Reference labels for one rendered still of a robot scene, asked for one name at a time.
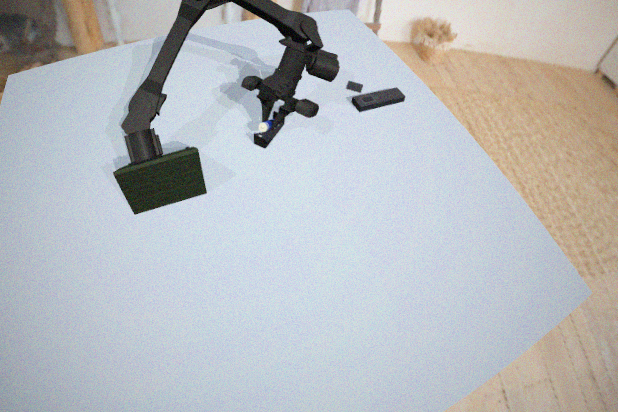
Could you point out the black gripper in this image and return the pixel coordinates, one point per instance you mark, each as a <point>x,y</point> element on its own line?
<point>306,108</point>

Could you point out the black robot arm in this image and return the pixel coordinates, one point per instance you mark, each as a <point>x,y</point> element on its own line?
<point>297,29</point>

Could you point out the blue and black battery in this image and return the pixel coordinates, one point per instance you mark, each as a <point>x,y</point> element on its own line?
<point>266,126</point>

